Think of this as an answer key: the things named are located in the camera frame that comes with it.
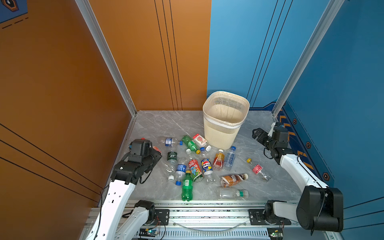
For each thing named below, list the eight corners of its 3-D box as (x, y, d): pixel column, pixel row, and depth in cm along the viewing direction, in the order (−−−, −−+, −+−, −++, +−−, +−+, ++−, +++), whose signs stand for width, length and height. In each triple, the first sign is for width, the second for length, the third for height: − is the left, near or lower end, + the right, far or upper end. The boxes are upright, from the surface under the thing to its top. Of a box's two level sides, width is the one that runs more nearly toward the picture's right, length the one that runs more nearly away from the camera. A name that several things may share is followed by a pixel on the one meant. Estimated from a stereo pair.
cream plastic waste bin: (203, 152, 98) (205, 124, 76) (202, 121, 116) (203, 91, 93) (242, 152, 98) (255, 124, 76) (235, 121, 116) (244, 91, 93)
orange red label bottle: (212, 169, 89) (212, 166, 86) (215, 150, 98) (216, 147, 95) (222, 171, 89) (223, 168, 86) (224, 152, 97) (225, 149, 94)
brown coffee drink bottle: (222, 189, 84) (223, 185, 79) (219, 181, 86) (220, 177, 82) (247, 180, 87) (250, 176, 82) (243, 172, 90) (246, 168, 85)
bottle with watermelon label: (191, 141, 104) (191, 138, 100) (197, 136, 106) (197, 133, 103) (205, 154, 97) (206, 151, 94) (212, 148, 100) (212, 145, 97)
